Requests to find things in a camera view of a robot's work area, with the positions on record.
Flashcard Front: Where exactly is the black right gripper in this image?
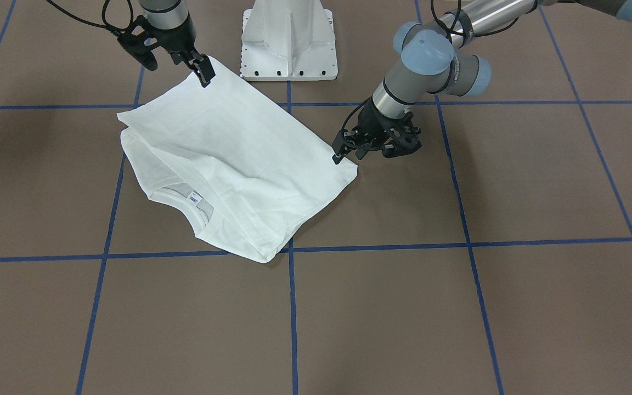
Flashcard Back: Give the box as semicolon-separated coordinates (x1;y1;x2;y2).
116;15;216;88

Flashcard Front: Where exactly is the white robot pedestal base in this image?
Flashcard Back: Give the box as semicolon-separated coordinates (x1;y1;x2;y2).
239;1;338;82

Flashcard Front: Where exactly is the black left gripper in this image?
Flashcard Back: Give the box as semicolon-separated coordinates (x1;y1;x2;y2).
331;98;422;165

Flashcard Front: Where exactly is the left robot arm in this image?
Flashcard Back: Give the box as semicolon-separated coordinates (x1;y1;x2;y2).
332;1;554;164

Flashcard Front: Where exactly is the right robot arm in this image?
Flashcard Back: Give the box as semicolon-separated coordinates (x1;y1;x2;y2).
116;1;216;87

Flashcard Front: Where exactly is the white printed t-shirt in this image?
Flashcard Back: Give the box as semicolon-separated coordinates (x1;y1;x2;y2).
117;58;358;263

